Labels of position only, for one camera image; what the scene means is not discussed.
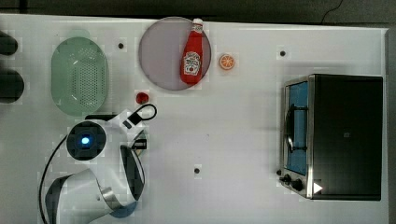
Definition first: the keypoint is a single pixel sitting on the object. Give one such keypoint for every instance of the orange slice toy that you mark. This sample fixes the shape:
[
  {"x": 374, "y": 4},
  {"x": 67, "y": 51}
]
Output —
[{"x": 226, "y": 61}]

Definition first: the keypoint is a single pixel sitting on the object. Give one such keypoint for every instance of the small red strawberry toy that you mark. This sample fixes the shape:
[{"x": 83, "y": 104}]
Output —
[{"x": 142, "y": 98}]

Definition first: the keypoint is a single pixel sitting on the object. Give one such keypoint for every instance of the red plush ketchup bottle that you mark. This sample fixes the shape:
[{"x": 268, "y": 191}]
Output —
[{"x": 192, "y": 57}]

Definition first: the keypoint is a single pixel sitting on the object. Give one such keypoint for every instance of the round grey plate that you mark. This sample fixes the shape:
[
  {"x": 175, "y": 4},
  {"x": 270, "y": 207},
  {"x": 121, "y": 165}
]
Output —
[{"x": 160, "y": 52}]

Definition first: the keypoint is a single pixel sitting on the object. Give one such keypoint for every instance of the black object upper left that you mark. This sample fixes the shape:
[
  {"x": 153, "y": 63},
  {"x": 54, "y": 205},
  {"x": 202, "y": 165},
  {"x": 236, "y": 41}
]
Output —
[{"x": 8, "y": 44}]

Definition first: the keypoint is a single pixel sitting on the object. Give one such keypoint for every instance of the black object at left edge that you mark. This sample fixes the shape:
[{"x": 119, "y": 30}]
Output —
[{"x": 11, "y": 86}]

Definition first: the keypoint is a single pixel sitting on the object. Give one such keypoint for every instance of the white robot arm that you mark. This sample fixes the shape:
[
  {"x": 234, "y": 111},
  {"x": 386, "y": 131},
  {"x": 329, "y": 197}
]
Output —
[{"x": 114, "y": 177}]

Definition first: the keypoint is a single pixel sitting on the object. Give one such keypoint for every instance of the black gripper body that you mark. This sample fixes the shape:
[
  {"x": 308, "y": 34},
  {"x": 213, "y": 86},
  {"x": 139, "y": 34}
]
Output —
[{"x": 140, "y": 142}]

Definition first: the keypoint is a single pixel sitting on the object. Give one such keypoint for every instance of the green plastic colander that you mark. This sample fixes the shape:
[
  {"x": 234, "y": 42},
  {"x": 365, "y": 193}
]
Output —
[{"x": 79, "y": 72}]

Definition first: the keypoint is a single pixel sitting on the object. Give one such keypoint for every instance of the blue bowl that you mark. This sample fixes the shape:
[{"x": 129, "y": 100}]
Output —
[{"x": 124, "y": 211}]

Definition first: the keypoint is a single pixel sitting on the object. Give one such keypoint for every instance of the silver toaster oven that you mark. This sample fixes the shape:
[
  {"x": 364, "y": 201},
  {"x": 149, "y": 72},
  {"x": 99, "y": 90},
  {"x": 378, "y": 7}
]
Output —
[{"x": 332, "y": 137}]

